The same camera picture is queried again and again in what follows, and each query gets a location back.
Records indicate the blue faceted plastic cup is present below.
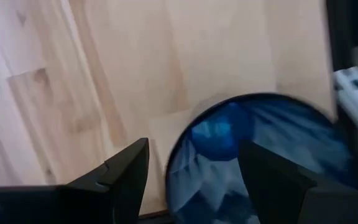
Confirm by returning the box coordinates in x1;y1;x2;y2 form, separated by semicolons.
165;92;358;224

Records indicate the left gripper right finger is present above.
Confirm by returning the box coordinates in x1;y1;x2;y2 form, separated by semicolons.
238;139;319;224

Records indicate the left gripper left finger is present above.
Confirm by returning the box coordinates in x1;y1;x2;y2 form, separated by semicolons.
59;138;150;224

